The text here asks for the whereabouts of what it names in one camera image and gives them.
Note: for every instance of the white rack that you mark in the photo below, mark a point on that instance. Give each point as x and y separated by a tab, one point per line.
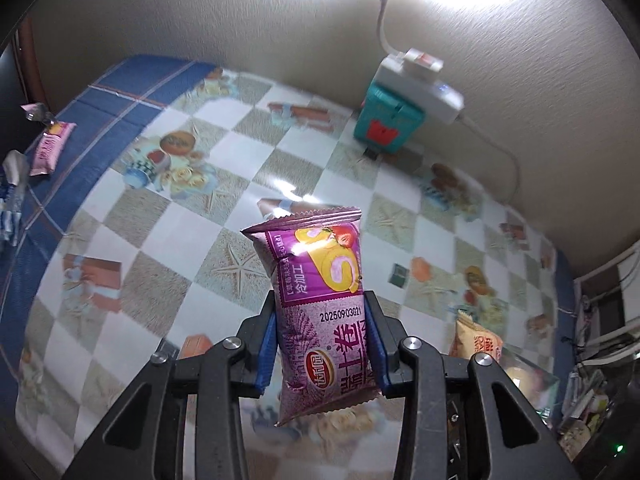
610	305

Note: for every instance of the small pink packet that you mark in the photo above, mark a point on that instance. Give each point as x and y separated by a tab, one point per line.
50	150

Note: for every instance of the orange snack packet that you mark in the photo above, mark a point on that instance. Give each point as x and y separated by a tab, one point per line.
475	345

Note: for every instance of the white gooseneck lamp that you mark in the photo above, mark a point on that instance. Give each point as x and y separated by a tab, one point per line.
386	5

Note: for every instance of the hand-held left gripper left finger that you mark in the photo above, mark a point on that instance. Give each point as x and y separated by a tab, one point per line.
267	355

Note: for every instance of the white power strip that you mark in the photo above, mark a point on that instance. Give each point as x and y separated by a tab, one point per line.
430	90

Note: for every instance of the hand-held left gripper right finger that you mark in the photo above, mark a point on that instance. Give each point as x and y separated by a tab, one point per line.
376	340

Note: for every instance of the purple cake roll packet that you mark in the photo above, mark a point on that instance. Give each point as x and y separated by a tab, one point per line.
320	320

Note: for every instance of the teal-edged shallow box tray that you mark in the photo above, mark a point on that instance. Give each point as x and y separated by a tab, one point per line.
535	375

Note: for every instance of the white plug with red mark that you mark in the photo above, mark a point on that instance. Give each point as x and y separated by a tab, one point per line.
422	60

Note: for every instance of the clear crinkled wrapper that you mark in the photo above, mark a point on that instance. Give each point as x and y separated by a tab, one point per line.
37	112

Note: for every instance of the small teal cube box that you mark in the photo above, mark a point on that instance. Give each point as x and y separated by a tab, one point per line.
390	122

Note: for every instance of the blue and white wrapper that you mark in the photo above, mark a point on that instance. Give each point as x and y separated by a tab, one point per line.
12	195

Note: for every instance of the dark cabinet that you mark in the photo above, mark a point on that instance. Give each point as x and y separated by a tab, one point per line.
10	75

